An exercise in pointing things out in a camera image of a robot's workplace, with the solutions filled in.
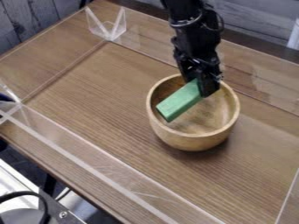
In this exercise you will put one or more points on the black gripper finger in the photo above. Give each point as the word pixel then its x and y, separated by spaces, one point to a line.
pixel 208 81
pixel 188 69

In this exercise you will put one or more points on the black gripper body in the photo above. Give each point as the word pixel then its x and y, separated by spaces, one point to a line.
pixel 196 40

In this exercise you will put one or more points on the green rectangular block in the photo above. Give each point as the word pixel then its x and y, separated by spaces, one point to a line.
pixel 179 101

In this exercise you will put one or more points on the brown wooden bowl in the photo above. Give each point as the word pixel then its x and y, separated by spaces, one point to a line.
pixel 204 125

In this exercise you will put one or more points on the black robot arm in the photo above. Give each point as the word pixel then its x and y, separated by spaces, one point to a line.
pixel 188 8

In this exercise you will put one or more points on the clear acrylic front barrier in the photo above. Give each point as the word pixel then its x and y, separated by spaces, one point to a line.
pixel 103 179

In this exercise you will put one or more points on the white post at right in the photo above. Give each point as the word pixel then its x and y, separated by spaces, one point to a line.
pixel 294 37

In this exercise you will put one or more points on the grey metal mount plate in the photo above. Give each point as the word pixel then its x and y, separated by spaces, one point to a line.
pixel 35 216

